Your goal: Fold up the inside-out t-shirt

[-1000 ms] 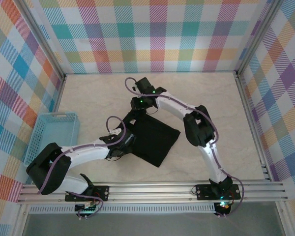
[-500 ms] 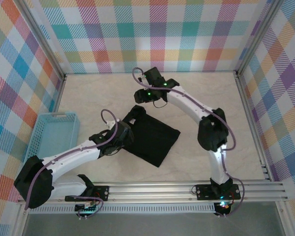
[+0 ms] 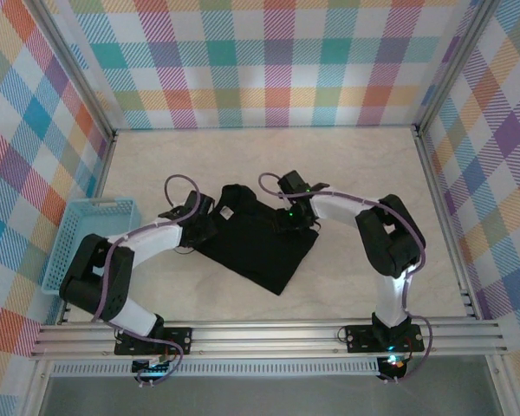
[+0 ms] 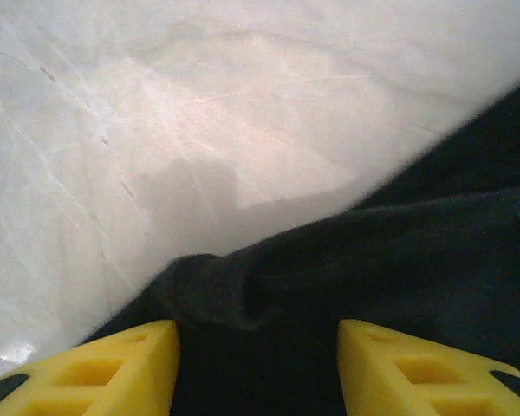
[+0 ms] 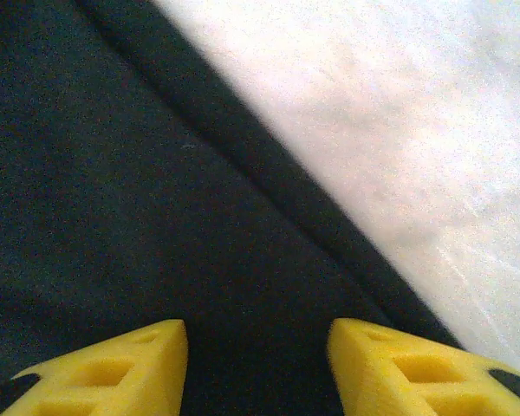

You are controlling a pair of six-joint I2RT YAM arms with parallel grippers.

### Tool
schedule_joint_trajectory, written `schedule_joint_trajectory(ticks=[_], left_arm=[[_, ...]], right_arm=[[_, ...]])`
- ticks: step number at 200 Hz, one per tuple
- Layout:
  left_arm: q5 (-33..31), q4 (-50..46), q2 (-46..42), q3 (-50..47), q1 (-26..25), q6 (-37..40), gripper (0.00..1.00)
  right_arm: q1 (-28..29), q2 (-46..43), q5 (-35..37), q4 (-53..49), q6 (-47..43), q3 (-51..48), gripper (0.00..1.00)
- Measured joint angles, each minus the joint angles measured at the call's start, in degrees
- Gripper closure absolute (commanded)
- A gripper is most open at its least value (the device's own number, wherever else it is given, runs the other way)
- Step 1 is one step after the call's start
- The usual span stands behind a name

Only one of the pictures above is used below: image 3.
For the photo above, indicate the aluminium frame post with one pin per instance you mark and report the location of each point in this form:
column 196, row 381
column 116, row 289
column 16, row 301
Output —
column 454, row 65
column 77, row 65

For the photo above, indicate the black t-shirt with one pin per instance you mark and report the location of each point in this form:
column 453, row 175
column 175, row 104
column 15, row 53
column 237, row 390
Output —
column 260, row 251

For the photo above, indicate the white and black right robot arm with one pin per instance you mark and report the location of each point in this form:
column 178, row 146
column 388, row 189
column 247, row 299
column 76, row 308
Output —
column 390, row 299

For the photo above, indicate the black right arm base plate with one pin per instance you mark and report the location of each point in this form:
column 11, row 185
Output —
column 359, row 338

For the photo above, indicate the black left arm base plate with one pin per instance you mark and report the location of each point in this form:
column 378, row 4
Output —
column 180, row 340

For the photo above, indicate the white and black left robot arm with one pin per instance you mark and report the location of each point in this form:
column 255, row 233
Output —
column 151, row 240

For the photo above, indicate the aluminium mounting rail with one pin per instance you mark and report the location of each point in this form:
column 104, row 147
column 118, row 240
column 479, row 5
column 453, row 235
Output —
column 264, row 340

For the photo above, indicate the light blue plastic basket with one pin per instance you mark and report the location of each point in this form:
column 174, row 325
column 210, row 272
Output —
column 95, row 225

